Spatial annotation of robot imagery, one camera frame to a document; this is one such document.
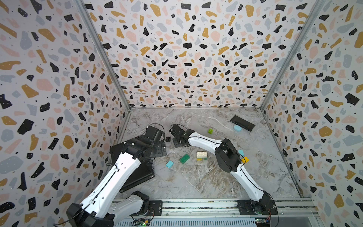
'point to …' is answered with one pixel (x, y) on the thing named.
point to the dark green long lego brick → (184, 159)
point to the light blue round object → (237, 128)
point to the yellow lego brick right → (246, 160)
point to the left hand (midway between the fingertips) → (157, 150)
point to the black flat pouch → (242, 123)
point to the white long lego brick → (202, 154)
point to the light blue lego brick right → (240, 151)
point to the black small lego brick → (168, 139)
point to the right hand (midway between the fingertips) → (177, 141)
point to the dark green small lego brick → (205, 158)
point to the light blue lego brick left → (169, 164)
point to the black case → (144, 172)
